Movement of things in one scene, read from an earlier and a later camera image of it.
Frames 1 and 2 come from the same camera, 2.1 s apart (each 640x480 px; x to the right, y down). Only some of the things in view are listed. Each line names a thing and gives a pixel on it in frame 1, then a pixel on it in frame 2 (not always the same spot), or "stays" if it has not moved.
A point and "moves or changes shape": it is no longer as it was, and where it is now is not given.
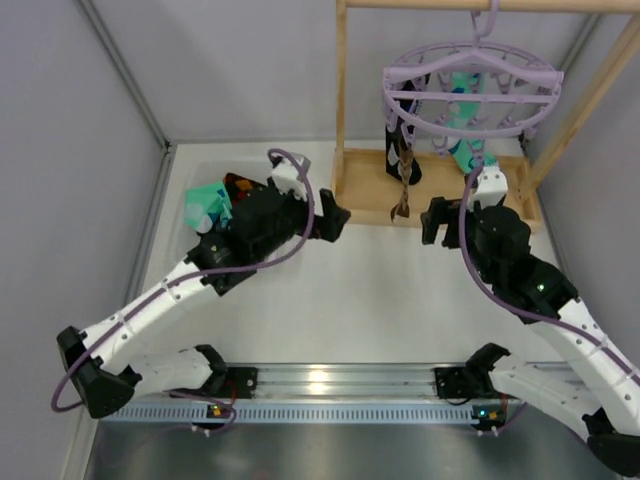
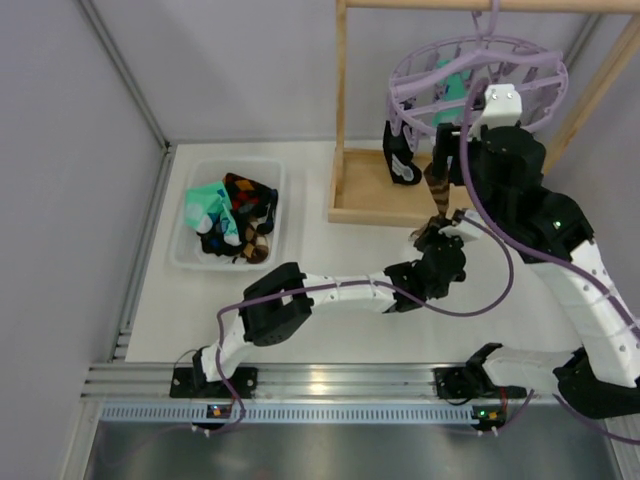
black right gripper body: x=451 y=225 to x=445 y=138
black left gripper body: x=314 y=220 to x=441 y=240
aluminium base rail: x=344 y=383 stays
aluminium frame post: x=127 y=74 stays
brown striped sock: x=405 y=164 to x=440 y=189
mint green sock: x=472 y=155 moves or changes shape
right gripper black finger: x=437 y=212 to x=446 y=160
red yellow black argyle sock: x=239 y=187 stays
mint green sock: x=206 y=206 stays
